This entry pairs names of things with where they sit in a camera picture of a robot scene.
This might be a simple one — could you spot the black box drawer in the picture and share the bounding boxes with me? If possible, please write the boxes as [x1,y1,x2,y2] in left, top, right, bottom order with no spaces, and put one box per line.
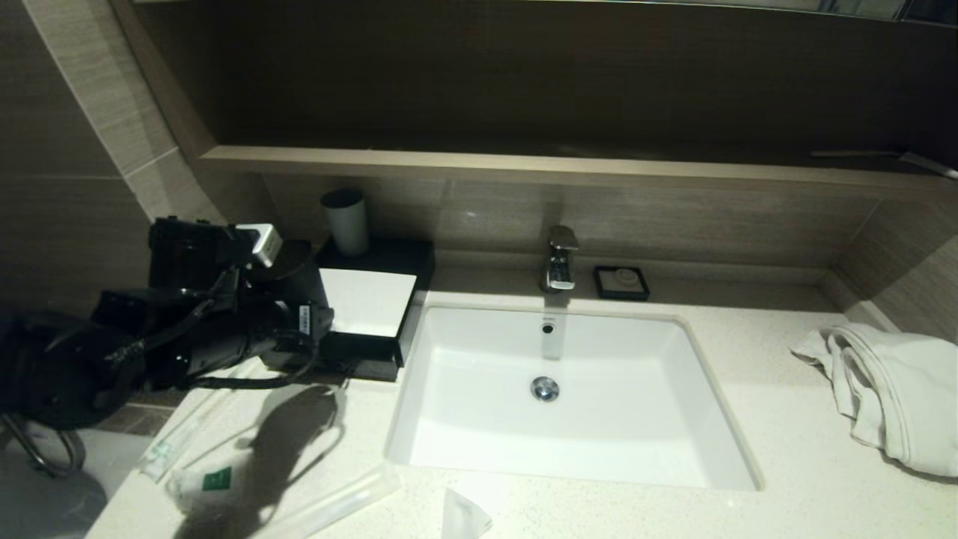
[314,346,403,383]

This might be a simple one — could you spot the black amenity drawer box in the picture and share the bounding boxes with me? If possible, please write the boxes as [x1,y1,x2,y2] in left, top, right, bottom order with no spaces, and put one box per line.
[313,238,436,383]

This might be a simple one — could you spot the white flat sheet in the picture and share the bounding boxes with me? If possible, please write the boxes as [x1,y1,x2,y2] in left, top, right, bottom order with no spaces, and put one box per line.
[318,268,418,339]

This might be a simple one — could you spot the grey cup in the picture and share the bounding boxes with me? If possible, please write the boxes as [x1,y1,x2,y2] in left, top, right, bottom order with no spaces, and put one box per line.
[320,189,370,258]

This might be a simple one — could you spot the toothbrush packet with green print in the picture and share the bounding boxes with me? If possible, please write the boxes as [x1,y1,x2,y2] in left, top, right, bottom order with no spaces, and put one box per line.
[137,367,259,481]

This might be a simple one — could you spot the sachet with green label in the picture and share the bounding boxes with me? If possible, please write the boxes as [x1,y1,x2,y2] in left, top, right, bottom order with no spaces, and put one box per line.
[166,463,251,519]

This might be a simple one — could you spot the long clear plastic packet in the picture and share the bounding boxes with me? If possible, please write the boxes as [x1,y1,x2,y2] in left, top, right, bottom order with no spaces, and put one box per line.
[247,463,403,539]

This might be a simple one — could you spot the chrome faucet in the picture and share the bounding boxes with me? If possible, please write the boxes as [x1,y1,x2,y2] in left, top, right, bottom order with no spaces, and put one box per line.
[540,226,580,294]

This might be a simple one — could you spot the black soap dish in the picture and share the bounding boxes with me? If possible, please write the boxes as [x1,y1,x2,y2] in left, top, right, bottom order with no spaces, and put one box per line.
[593,266,650,302]

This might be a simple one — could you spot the white ceramic sink basin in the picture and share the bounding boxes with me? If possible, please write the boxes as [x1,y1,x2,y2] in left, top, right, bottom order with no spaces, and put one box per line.
[385,303,764,493]

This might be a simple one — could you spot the white towel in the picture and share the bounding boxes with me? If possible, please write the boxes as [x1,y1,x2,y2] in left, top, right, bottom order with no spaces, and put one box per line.
[788,323,958,478]

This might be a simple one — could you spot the wooden wall shelf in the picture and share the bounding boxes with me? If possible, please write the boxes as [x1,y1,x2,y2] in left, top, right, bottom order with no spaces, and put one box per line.
[202,146,958,197]

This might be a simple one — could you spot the wall mirror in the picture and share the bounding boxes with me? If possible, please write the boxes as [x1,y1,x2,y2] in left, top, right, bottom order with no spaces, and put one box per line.
[135,0,958,31]

